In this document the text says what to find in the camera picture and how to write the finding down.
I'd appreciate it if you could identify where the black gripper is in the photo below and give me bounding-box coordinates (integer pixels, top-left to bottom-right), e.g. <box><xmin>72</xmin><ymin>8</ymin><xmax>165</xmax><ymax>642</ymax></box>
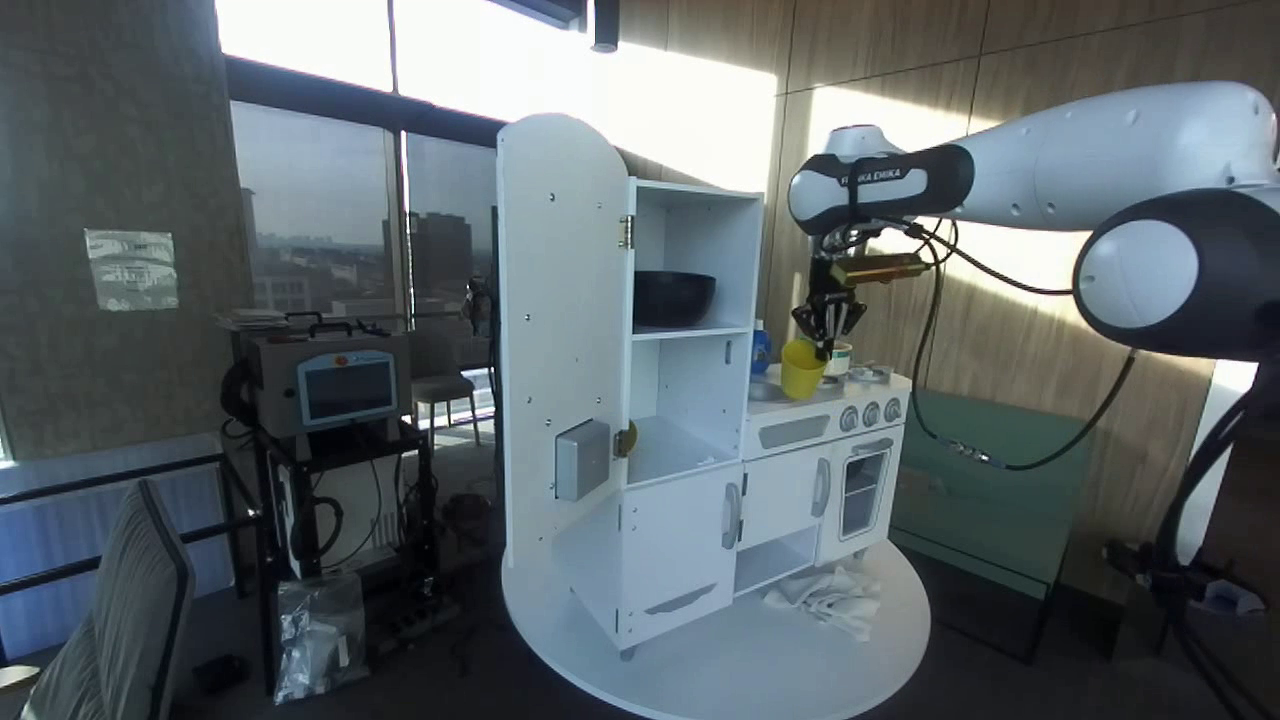
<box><xmin>791</xmin><ymin>222</ymin><xmax>878</xmax><ymax>363</ymax></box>

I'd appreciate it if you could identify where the yellow cup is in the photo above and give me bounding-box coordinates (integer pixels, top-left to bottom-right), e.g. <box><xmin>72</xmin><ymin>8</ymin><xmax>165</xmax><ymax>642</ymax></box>
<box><xmin>777</xmin><ymin>330</ymin><xmax>830</xmax><ymax>409</ymax></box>

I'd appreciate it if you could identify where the blue bottle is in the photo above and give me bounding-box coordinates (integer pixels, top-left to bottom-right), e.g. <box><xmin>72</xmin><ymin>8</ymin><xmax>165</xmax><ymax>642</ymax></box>
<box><xmin>747</xmin><ymin>314</ymin><xmax>777</xmax><ymax>400</ymax></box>

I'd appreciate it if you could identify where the black bowl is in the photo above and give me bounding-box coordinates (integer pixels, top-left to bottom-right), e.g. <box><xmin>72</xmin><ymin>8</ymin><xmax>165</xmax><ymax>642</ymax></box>
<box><xmin>628</xmin><ymin>267</ymin><xmax>718</xmax><ymax>336</ymax></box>

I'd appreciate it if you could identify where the white toy kitchen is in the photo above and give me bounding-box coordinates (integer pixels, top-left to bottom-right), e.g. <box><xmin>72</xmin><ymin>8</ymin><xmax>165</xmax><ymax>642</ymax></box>
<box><xmin>490</xmin><ymin>106</ymin><xmax>921</xmax><ymax>660</ymax></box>

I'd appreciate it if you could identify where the white toy kitchen door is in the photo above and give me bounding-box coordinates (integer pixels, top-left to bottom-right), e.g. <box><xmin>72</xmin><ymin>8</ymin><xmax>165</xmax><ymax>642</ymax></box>
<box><xmin>490</xmin><ymin>106</ymin><xmax>638</xmax><ymax>632</ymax></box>

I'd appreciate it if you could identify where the white crumpled cloth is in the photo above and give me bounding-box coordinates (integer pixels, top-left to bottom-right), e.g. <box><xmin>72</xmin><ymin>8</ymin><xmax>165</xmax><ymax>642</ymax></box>
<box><xmin>758</xmin><ymin>559</ymin><xmax>888</xmax><ymax>632</ymax></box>

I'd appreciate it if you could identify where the grey box on door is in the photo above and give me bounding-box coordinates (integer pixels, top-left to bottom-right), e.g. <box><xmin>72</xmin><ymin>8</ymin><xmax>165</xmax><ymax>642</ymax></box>
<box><xmin>547</xmin><ymin>416</ymin><xmax>615</xmax><ymax>507</ymax></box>

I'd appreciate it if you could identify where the white round table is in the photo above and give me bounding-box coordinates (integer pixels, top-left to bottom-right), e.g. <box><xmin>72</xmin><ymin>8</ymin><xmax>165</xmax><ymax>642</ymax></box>
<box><xmin>500</xmin><ymin>528</ymin><xmax>934</xmax><ymax>720</ymax></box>

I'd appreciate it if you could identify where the dark background chair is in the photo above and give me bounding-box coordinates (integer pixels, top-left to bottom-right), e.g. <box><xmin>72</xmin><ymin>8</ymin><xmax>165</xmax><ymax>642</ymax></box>
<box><xmin>404</xmin><ymin>314</ymin><xmax>490</xmax><ymax>447</ymax></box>

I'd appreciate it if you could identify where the white device with blue screen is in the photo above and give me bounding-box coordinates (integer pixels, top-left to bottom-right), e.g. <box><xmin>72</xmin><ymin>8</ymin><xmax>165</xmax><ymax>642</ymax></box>
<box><xmin>228</xmin><ymin>324</ymin><xmax>410</xmax><ymax>440</ymax></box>

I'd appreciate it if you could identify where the black equipment cart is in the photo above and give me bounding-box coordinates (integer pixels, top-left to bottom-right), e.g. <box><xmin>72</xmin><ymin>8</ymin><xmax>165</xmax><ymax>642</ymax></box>
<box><xmin>216</xmin><ymin>307</ymin><xmax>446</xmax><ymax>700</ymax></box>

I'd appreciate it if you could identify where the clear plastic bag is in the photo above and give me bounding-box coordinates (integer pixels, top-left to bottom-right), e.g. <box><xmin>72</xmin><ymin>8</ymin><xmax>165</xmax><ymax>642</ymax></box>
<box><xmin>268</xmin><ymin>567</ymin><xmax>372</xmax><ymax>700</ymax></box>

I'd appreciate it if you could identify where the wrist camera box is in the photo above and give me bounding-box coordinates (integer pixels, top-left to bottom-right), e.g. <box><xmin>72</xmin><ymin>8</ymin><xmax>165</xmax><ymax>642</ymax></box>
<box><xmin>827</xmin><ymin>248</ymin><xmax>933</xmax><ymax>287</ymax></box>

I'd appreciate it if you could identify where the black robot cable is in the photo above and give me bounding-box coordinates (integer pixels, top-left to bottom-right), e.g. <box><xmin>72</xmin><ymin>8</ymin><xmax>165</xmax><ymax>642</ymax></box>
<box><xmin>900</xmin><ymin>215</ymin><xmax>1139</xmax><ymax>475</ymax></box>

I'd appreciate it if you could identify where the paper sheet on wall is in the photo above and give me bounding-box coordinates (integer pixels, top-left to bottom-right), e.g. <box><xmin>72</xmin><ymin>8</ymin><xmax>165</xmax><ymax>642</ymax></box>
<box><xmin>80</xmin><ymin>222</ymin><xmax>185</xmax><ymax>314</ymax></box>

